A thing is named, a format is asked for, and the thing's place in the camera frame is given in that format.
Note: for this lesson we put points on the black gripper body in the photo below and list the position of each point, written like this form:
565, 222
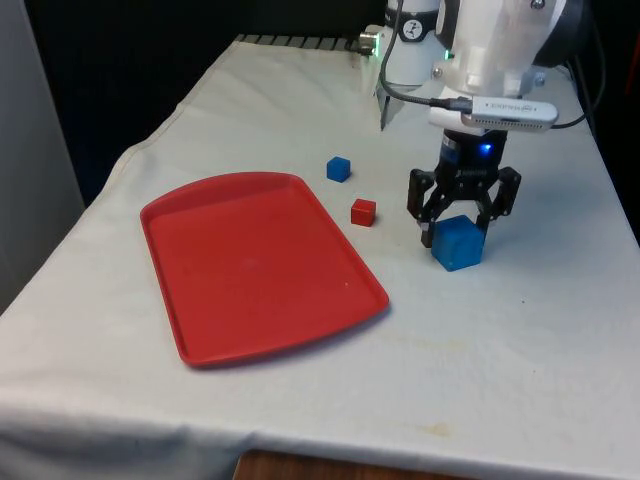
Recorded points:
467, 155

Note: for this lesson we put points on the small blue block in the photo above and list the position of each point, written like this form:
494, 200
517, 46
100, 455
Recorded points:
338, 169

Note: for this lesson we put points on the large blue block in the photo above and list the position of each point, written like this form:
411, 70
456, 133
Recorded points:
457, 245

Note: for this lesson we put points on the red tray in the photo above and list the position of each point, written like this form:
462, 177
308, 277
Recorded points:
255, 270

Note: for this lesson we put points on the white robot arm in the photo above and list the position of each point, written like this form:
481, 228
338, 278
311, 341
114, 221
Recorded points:
480, 45

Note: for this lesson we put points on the small red block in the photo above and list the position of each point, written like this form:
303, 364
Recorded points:
362, 212

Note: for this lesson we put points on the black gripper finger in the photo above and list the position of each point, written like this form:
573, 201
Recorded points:
500, 197
422, 200

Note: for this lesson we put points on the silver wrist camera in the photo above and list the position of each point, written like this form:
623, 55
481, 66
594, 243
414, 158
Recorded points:
510, 114

